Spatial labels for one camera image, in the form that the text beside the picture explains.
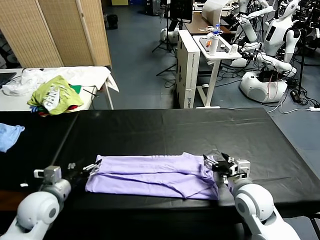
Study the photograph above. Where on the lavender printed t-shirt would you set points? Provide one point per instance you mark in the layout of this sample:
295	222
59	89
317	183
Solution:
150	175

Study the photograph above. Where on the white humanoid robot on base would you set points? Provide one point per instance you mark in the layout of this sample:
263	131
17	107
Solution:
275	35

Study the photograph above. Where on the clear water bottle blue cap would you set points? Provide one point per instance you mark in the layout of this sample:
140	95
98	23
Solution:
216	29

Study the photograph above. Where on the black monitor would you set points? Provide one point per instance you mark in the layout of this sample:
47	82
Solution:
181	10

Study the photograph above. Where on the black power adapter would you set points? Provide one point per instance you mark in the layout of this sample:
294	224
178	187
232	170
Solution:
295	96

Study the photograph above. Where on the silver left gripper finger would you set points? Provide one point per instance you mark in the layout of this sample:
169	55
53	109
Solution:
92	168
71	166

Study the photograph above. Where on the white humanoid robot raised arm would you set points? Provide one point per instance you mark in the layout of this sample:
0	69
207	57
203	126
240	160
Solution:
247	27

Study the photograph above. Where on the brown wooden desk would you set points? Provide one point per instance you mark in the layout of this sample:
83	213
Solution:
197	25

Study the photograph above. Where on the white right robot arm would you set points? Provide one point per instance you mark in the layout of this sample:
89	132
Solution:
255	207

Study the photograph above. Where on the black tripod stand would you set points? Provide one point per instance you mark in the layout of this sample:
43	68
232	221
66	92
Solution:
167	37

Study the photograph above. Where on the white cloth-covered folding table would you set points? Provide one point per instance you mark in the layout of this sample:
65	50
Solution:
87	75

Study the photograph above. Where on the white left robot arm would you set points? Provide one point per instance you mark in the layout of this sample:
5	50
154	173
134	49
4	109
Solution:
37	207

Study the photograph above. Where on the dark green cloth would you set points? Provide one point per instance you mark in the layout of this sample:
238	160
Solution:
77	89

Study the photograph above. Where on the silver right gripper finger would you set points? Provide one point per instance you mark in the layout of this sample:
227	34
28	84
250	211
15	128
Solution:
209	163
228	158

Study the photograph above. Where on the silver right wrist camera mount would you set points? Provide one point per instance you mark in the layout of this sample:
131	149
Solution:
242	168

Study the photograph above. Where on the black bin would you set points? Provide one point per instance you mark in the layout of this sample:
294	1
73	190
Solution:
112	22

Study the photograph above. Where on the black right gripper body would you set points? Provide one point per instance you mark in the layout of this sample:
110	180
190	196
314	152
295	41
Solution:
225	168

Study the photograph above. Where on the white height-adjustable desk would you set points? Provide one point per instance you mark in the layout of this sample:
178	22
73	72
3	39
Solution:
212	75

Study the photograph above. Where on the tall white cardboard box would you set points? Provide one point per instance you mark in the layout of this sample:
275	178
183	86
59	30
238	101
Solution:
191	75

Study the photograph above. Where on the black light stand pole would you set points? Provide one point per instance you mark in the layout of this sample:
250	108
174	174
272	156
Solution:
302	62

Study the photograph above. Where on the white plastic bag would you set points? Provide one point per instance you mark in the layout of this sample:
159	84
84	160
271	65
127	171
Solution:
22	85

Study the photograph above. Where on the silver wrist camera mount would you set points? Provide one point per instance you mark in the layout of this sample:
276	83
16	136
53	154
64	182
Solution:
242	168
51	173

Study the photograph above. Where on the light blue cloth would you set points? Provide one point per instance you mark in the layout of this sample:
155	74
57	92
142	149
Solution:
8	136

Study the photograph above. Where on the white power strip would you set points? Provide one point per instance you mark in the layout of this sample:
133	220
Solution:
314	108

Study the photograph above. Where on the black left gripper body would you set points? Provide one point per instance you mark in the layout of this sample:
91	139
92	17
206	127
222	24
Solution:
76	176

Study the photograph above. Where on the bamboo folding screen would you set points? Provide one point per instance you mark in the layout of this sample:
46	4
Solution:
50	32

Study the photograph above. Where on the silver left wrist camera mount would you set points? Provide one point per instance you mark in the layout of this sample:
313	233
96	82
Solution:
51	173

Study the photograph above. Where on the large black vinyl table cover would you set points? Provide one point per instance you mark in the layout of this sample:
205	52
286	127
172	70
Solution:
175	130

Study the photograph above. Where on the yellow-green garment pile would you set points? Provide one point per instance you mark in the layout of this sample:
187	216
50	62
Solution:
57	97

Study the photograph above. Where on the thin black rod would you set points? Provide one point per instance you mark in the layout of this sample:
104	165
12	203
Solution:
91	93

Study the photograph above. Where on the white cylinder container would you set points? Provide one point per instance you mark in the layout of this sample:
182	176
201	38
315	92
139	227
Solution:
213	46

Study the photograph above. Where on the white curved cover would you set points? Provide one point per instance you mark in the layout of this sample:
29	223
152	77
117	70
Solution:
212	11

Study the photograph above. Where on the dark laptop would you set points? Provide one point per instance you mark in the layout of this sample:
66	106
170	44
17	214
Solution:
6	78

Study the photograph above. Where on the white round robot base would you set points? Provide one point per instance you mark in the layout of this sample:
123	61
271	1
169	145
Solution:
170	36

